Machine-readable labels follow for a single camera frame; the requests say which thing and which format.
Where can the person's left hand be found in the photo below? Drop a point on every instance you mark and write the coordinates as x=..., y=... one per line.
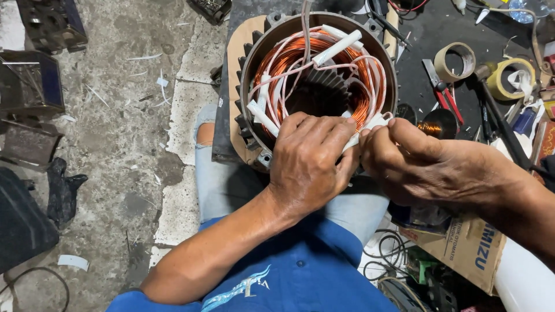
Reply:
x=303, y=164

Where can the person's right hand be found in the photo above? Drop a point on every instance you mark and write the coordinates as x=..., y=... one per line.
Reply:
x=425, y=169

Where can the thin white insulating sleeve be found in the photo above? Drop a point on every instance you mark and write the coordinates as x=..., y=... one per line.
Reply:
x=368, y=126

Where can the dark blue metal part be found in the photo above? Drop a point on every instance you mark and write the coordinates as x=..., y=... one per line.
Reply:
x=416, y=219

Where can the black round disc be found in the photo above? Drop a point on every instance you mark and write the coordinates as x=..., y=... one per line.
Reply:
x=405, y=113

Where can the thick white insulating sleeve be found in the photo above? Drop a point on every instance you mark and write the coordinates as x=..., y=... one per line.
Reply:
x=342, y=34
x=262, y=118
x=263, y=92
x=338, y=47

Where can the light blue jeans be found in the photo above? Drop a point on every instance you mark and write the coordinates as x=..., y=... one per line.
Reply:
x=216, y=186

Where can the brown cardboard box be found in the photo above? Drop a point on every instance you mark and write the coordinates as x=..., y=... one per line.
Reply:
x=464, y=253

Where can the green plastic part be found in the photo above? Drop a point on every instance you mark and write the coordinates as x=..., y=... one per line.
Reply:
x=422, y=262

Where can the beige masking tape roll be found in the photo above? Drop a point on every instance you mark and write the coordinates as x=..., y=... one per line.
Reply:
x=440, y=67

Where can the blue small container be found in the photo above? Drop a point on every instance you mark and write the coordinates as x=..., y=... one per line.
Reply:
x=523, y=122

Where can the yellow tape roll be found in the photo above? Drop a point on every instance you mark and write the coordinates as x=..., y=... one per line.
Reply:
x=496, y=84

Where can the blue shirt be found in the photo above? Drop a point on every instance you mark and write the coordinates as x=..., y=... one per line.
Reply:
x=299, y=277

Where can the grey metal motor stator housing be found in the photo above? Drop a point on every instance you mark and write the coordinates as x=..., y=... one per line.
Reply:
x=249, y=56

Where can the red patterned box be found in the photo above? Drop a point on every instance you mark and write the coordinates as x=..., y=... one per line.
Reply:
x=545, y=143

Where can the white cloth tape strip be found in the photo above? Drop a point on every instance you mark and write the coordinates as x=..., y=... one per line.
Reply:
x=520, y=82

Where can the brown cardboard sheet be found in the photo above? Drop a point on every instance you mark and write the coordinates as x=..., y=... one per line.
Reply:
x=236, y=52

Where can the wooden stick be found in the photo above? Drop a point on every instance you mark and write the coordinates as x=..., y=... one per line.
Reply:
x=391, y=41

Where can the white plastic pipe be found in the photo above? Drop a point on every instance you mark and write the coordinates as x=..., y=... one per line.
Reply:
x=524, y=281

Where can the black parts tray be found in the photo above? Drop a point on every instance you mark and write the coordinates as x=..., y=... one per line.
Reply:
x=212, y=8

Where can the clear plastic bottle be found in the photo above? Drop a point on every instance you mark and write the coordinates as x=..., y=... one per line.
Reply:
x=522, y=13

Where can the black plastic bag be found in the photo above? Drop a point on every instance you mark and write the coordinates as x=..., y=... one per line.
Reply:
x=63, y=195

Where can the white paper scrap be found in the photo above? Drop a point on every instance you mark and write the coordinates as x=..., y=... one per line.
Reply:
x=73, y=262

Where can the rusty metal plate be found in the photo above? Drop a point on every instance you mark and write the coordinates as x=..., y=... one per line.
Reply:
x=30, y=143

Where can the open metal box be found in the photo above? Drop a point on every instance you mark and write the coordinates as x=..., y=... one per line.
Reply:
x=30, y=82

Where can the large black cover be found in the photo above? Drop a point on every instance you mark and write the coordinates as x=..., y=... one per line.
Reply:
x=24, y=225

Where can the dark metal machine part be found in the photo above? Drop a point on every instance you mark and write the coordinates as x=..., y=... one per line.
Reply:
x=52, y=26

